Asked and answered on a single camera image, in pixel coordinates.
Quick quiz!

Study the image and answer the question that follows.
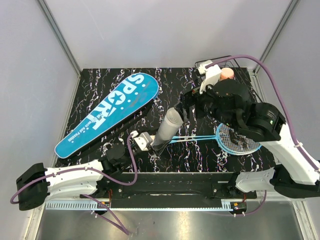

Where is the blue racket bag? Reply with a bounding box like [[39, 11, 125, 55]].
[[54, 73, 159, 159]]

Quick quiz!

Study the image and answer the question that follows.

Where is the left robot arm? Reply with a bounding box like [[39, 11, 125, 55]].
[[10, 136, 153, 211]]

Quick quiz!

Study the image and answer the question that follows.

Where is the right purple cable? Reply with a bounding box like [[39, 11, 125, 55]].
[[206, 54, 320, 217]]

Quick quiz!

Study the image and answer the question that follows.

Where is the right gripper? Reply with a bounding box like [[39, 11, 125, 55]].
[[173, 76, 238, 129]]

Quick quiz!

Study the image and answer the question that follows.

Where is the blue badminton racket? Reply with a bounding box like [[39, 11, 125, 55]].
[[169, 122, 263, 156], [169, 135, 218, 144]]

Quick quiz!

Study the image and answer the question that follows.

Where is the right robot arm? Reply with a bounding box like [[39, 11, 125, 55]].
[[174, 79, 320, 199]]

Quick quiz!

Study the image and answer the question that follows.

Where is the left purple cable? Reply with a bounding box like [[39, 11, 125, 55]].
[[9, 134, 139, 236]]

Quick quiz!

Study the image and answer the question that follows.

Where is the pink cup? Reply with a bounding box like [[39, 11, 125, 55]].
[[220, 67, 235, 81]]

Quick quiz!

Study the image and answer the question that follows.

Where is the black wire basket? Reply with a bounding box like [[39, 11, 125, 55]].
[[194, 55, 264, 102]]

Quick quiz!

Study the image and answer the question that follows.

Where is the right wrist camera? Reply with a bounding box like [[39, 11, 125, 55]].
[[196, 60, 222, 94]]

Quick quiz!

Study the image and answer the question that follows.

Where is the purple cable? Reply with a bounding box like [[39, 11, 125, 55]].
[[9, 134, 139, 236], [206, 54, 320, 217]]

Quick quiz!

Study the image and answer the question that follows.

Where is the white shuttlecock tube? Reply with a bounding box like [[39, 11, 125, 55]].
[[151, 107, 184, 157]]

